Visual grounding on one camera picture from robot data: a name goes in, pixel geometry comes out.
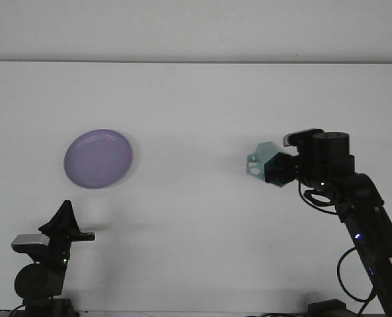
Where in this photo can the pale blue hexagonal cup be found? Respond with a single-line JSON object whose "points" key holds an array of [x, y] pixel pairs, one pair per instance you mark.
{"points": [[261, 152]]}

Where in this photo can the pale purple round plate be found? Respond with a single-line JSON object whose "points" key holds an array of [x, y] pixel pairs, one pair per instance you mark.
{"points": [[98, 158]]}

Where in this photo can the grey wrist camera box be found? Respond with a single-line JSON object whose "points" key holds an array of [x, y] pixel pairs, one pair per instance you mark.
{"points": [[28, 241], [298, 136]]}

